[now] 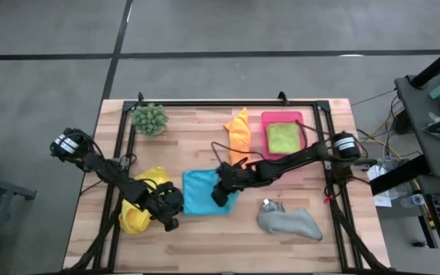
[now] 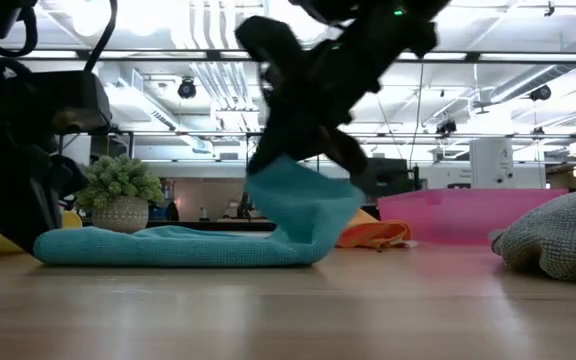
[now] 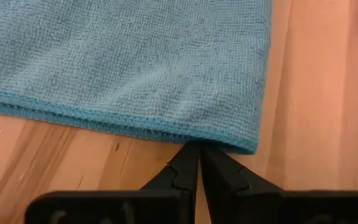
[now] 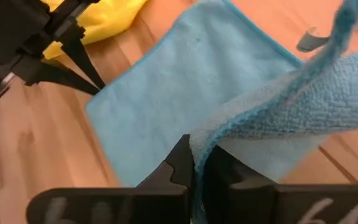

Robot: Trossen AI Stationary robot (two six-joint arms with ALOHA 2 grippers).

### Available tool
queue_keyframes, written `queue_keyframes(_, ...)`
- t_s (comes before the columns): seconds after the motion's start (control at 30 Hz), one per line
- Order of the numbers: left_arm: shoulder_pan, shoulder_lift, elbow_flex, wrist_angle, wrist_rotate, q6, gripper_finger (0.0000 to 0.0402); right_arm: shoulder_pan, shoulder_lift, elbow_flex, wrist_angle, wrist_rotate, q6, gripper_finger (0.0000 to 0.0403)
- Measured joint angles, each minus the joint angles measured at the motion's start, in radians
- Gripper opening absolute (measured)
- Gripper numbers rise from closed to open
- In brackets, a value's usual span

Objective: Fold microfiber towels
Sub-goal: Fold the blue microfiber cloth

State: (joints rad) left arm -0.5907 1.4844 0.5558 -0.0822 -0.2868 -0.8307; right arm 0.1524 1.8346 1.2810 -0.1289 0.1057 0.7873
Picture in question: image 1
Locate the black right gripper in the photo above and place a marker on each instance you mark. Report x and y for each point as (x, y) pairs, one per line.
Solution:
(237, 177)

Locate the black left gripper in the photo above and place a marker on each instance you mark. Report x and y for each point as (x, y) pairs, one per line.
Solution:
(164, 202)

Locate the blue microfiber towel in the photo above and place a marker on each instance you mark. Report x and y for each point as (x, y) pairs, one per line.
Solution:
(197, 195)

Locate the orange microfiber towel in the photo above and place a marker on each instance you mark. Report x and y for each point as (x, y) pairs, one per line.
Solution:
(240, 133)

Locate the green microfiber towel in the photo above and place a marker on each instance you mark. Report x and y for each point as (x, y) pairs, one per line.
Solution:
(283, 138)

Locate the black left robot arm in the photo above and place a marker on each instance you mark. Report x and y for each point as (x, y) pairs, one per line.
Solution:
(101, 168)

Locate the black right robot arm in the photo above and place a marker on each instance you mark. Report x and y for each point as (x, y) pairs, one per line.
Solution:
(300, 160)

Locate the yellow microfiber towel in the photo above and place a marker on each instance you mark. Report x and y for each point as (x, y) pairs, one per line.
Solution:
(132, 221)

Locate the grey microfiber towel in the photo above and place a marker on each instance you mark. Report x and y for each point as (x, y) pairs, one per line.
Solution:
(292, 225)

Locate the pink plastic tray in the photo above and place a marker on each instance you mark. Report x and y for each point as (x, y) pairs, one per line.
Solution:
(269, 116)

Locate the green plant in patterned pot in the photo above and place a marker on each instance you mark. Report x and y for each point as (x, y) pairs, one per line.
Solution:
(150, 119)

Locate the small red tag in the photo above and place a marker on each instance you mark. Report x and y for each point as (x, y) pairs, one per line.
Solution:
(325, 198)

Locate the white paper sheet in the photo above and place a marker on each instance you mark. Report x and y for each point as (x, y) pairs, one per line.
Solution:
(382, 198)

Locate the clear plastic bottle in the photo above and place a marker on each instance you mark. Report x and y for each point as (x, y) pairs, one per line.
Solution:
(415, 199)

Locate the dark grey side desk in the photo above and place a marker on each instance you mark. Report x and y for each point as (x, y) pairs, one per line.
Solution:
(430, 153)

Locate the small teal box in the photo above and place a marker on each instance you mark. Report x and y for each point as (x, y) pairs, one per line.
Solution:
(439, 91)

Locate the black diagonal pole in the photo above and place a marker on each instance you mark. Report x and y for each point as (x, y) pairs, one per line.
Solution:
(434, 66)

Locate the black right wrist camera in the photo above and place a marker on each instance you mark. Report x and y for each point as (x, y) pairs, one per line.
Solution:
(219, 195)

